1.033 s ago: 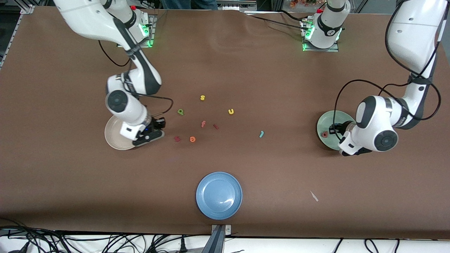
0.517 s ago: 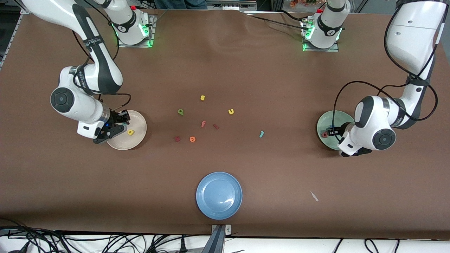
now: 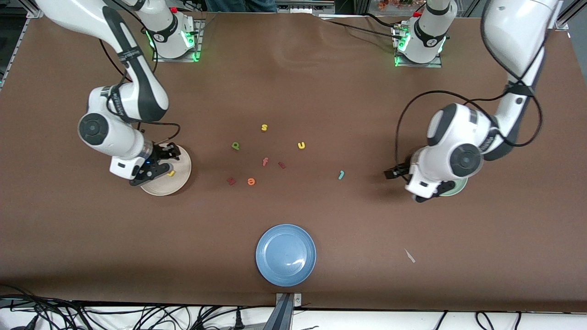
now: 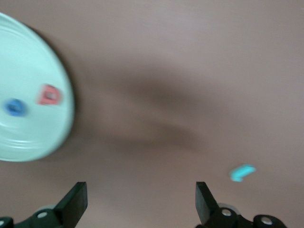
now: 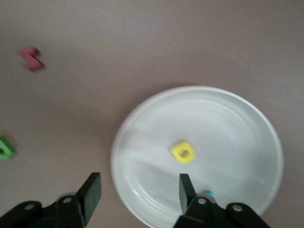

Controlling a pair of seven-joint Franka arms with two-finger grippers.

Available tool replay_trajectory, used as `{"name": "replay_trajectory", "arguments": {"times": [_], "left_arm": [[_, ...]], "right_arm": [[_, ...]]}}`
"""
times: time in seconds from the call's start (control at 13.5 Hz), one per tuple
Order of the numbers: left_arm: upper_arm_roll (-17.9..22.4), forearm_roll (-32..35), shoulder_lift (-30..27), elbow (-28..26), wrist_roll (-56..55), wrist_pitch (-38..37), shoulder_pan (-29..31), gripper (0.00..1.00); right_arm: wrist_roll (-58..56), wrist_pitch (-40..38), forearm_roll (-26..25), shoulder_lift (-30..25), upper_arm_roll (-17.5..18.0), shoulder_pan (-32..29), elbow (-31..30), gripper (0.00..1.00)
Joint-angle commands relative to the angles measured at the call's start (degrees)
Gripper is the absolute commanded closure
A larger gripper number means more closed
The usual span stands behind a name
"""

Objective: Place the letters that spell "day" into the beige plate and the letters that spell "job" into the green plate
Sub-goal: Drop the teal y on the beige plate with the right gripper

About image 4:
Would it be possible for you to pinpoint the blue letter o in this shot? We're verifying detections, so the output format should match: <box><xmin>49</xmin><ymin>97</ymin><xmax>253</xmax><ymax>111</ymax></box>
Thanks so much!
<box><xmin>4</xmin><ymin>98</ymin><xmax>27</xmax><ymax>117</ymax></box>

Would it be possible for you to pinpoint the pink letter d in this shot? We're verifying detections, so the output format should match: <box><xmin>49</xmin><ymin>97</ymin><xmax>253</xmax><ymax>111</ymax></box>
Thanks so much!
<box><xmin>36</xmin><ymin>84</ymin><xmax>64</xmax><ymax>105</ymax></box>

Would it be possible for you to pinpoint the green plate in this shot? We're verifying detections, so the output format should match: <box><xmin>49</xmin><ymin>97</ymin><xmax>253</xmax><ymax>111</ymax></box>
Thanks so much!
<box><xmin>0</xmin><ymin>11</ymin><xmax>76</xmax><ymax>162</ymax></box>

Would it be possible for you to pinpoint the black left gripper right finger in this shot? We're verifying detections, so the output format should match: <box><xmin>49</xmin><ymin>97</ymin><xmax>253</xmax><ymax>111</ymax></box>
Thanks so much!
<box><xmin>195</xmin><ymin>181</ymin><xmax>288</xmax><ymax>228</ymax></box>

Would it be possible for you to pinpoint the teal letter l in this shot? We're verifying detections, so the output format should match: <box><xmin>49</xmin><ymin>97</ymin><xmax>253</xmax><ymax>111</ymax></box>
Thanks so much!
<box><xmin>228</xmin><ymin>163</ymin><xmax>257</xmax><ymax>182</ymax></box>

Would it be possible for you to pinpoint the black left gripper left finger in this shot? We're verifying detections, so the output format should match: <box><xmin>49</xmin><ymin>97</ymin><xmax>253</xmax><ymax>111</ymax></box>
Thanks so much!
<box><xmin>0</xmin><ymin>181</ymin><xmax>88</xmax><ymax>228</ymax></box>

